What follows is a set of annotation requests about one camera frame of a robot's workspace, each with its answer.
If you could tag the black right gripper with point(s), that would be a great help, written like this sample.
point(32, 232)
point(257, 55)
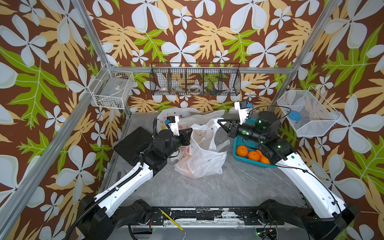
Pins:
point(232, 132)

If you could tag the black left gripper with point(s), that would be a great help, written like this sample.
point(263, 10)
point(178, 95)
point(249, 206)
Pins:
point(184, 139)

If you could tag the white printed plastic bag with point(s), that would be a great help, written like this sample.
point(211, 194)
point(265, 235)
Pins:
point(202, 157)

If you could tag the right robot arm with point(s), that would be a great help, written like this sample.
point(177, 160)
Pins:
point(327, 216)

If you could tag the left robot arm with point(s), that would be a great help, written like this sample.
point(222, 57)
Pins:
point(148, 153)

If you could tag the white printed bag middle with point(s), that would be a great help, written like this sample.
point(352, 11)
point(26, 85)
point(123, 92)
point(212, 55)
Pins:
point(199, 119)

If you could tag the white printed bag rear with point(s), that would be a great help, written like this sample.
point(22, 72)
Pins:
point(180, 112)

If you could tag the orange front left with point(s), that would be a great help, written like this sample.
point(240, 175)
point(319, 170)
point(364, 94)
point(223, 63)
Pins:
point(242, 151)

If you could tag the orange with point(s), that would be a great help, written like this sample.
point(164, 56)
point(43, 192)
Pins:
point(253, 156)
point(242, 151)
point(264, 160)

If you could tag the teal plastic basket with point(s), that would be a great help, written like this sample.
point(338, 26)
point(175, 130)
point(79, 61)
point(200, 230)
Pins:
point(252, 146)

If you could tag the orange front middle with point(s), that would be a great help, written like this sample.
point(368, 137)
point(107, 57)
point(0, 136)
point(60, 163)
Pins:
point(253, 156)

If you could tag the black plastic tool case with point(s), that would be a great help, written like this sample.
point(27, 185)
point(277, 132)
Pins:
point(133, 144)

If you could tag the orange front right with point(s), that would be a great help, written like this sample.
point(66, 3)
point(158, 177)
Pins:
point(264, 160)

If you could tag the blue object in basket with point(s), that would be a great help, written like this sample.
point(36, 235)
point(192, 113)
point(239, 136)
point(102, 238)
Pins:
point(295, 116)

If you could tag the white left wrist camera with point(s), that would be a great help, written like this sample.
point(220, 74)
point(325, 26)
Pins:
point(172, 122)

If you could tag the black wire basket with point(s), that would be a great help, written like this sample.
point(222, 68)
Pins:
point(208, 79)

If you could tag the white wire basket left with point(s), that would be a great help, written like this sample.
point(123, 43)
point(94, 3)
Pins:
point(111, 87)

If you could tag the white wire basket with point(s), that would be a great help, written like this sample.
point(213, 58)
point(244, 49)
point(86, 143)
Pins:
point(111, 87)
point(318, 115)

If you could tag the white wire basket right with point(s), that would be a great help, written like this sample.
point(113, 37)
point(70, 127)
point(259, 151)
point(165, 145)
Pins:
point(318, 115)

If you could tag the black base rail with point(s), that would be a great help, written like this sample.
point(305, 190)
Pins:
point(238, 216)

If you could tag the aluminium frame post right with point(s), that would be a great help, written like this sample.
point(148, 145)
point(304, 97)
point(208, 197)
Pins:
point(314, 34)

